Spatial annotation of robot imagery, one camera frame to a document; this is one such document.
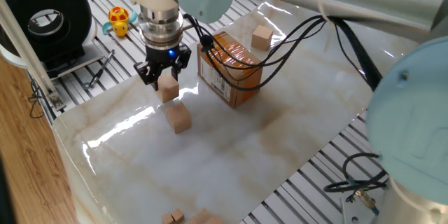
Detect brass hose fitting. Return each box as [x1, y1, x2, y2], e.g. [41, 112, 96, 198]
[352, 188, 381, 216]

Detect cardboard box with orange tape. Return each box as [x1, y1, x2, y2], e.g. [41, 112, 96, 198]
[197, 30, 264, 109]

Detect yellow toy turtle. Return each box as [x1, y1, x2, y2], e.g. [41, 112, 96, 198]
[101, 6, 139, 38]

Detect black silver hand tool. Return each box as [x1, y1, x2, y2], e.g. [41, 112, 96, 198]
[88, 48, 116, 89]

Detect aluminium corner frame beam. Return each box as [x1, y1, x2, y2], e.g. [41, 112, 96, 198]
[0, 0, 67, 112]

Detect black air hose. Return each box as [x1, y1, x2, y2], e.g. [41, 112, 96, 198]
[323, 152, 390, 195]

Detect large wooden cube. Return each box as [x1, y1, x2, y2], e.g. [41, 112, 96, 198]
[251, 24, 274, 52]
[155, 73, 181, 104]
[164, 101, 193, 134]

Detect silver robot mounting plate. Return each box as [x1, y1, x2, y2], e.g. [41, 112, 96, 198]
[340, 190, 386, 224]

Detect thin black cable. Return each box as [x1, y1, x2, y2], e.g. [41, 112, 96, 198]
[27, 78, 47, 120]

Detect black round ring device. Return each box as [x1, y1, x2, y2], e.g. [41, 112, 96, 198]
[0, 0, 94, 64]

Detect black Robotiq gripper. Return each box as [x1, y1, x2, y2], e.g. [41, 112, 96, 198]
[133, 41, 193, 92]

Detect marble pattern mat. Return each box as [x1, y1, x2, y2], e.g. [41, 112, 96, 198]
[51, 0, 421, 224]

